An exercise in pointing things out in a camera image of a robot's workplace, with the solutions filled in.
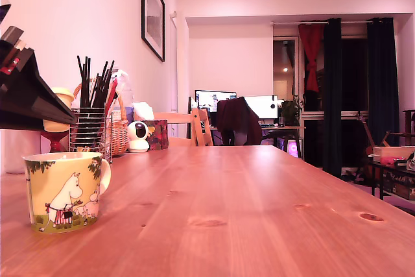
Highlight white framed glass door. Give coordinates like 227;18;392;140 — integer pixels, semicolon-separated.
272;36;300;102

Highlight pale coffee capsule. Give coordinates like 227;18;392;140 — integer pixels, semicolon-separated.
41;87;75;132

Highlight pale wooden box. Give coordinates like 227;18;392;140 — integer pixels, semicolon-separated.
372;146;415;163

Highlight black side table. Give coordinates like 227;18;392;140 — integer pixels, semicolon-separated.
370;160;415;202

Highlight clear plastic bottle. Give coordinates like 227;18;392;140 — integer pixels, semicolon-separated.
111;68;136;119

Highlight wicker basket with handle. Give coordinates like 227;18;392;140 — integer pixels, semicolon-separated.
71;77;131;157

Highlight wooden guitar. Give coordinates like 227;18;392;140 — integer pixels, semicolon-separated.
355;110;381;180

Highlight pale wooden chair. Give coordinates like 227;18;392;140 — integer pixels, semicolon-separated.
152;108;214;148

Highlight glowing computer case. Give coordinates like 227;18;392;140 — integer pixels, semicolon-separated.
286;139;301;159

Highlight dark curtain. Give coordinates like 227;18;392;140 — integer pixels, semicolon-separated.
322;18;342;179
366;18;400;147

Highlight dark shoe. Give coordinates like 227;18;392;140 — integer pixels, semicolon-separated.
341;171;365;183

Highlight yellow cartoon print mug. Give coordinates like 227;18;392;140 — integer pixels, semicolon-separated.
21;151;112;234

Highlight white instant camera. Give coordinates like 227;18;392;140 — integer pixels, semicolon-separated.
405;149;415;173

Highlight white tissue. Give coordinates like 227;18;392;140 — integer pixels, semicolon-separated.
133;101;156;121

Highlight red glass footed bowl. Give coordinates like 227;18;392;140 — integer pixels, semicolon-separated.
40;130;71;154

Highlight dark red jacket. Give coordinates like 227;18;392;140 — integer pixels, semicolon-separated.
217;97;263;146

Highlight brown printed box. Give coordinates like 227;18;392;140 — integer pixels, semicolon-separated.
383;173;415;200

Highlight black framed wall picture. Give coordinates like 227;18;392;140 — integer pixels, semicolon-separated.
140;0;166;63

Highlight red utensil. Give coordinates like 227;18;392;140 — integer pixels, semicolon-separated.
106;78;119;111

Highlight metal wire utensil rack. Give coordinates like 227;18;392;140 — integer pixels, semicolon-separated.
68;102;114;165

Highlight black chopstick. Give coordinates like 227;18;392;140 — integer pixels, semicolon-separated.
83;56;89;109
77;55;85;109
87;57;92;109
99;60;116;109
93;60;110;109

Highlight computer monitor showing white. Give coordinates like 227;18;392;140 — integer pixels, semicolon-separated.
243;95;279;120

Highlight floral tissue box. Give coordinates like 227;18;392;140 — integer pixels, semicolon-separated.
143;119;170;151

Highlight small white round camera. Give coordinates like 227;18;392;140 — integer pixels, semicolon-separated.
127;120;152;154

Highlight computer monitor showing windows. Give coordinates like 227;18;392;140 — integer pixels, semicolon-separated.
195;90;238;115

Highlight wooden computer desk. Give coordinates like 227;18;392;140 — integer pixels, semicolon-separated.
209;124;307;160

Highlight white wall pipe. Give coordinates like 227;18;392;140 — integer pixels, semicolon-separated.
169;10;180;114

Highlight grey office chair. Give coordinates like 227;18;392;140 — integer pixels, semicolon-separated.
228;129;252;147

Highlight wooden shelf unit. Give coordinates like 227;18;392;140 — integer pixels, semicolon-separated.
386;109;415;147

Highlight pink case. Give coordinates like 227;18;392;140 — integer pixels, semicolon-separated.
380;156;407;167

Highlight green potted plant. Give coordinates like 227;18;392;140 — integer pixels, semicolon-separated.
279;94;305;127

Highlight red curtain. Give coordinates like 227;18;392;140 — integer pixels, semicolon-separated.
298;23;326;93

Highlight white curtain rod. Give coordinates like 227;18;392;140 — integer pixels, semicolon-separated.
272;21;374;26

